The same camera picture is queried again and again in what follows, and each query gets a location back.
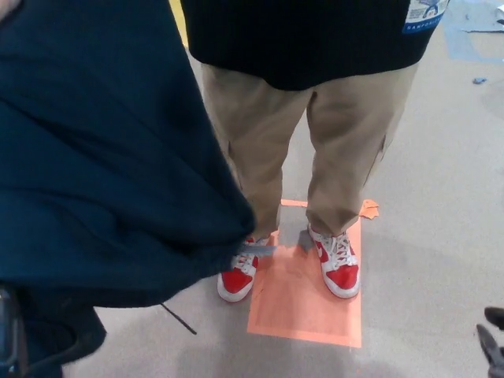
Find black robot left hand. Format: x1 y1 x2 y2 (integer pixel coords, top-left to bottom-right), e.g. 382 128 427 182
0 285 28 378

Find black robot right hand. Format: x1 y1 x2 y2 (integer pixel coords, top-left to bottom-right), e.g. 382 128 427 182
476 306 504 378

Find dark navy coat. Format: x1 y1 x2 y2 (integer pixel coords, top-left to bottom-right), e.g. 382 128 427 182
0 0 258 378

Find person's khaki trousers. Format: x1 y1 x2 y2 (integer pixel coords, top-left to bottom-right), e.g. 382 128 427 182
200 61 421 242

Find person's black sweater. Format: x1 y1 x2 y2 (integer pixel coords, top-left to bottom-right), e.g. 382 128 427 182
180 0 452 91

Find red white left sneaker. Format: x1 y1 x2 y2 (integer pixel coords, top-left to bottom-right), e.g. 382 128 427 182
308 224 361 299

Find red white sneaker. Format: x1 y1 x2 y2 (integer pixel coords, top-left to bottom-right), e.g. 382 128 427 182
217 235 272 303
308 224 361 299

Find orange tape scrap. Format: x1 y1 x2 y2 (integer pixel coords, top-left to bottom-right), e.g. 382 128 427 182
360 198 381 220

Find orange floor marking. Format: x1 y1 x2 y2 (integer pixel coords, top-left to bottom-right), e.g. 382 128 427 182
246 199 362 349

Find red white right sneaker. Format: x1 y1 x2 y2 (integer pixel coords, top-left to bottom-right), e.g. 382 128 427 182
217 235 272 303

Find blue floor tape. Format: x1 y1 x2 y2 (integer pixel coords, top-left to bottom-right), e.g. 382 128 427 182
443 0 504 62

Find yellow floor tape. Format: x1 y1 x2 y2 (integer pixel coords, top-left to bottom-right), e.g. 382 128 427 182
169 0 191 49

